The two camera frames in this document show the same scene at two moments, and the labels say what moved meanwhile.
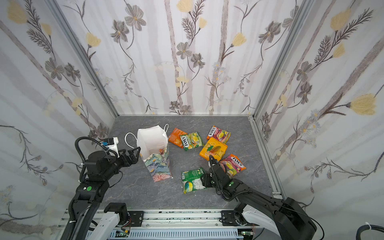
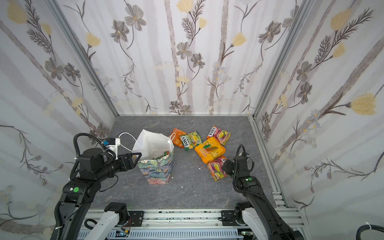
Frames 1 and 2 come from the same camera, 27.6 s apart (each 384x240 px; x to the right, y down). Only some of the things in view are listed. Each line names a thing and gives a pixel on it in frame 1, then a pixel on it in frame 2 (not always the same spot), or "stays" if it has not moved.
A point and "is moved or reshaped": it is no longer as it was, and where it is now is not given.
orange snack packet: x=175 y=138 stays
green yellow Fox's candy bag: x=191 y=141 stays
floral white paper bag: x=154 y=151 is moved or reshaped
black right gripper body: x=214 y=177 to x=229 y=167
